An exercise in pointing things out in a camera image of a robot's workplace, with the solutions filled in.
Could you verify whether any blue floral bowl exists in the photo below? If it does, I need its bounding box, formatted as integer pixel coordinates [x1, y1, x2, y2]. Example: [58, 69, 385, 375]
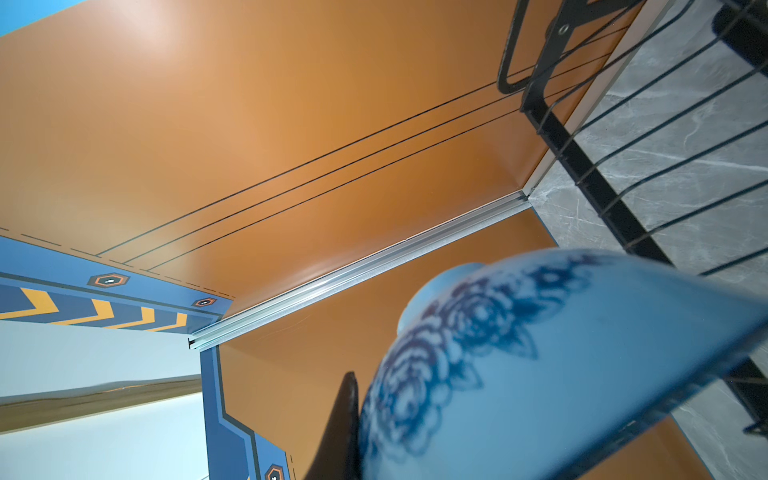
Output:
[359, 248, 767, 479]

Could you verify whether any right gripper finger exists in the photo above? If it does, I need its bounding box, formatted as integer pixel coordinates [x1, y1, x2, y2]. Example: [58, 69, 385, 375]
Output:
[305, 372, 360, 480]

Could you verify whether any black wire dish rack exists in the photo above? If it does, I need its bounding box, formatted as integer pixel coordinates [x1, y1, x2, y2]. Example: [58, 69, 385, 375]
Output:
[496, 0, 768, 439]

